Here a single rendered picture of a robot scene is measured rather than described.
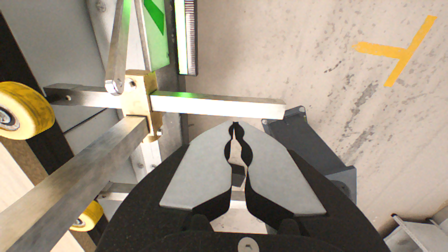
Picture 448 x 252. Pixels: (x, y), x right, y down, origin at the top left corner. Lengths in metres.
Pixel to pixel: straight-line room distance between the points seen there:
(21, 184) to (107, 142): 0.24
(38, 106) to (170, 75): 0.23
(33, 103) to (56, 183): 0.15
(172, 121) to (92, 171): 0.28
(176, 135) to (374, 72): 1.31
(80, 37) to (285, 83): 1.04
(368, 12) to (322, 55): 0.29
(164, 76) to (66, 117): 0.24
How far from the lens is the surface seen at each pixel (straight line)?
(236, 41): 1.09
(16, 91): 0.35
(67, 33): 0.53
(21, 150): 0.44
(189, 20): 0.40
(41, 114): 0.35
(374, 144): 1.80
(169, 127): 0.48
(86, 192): 0.23
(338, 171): 0.83
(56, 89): 0.41
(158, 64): 0.35
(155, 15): 0.36
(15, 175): 0.47
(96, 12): 0.58
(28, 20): 0.48
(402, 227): 2.68
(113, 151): 0.25
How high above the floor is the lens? 1.09
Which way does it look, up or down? 61 degrees down
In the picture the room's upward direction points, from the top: 177 degrees counter-clockwise
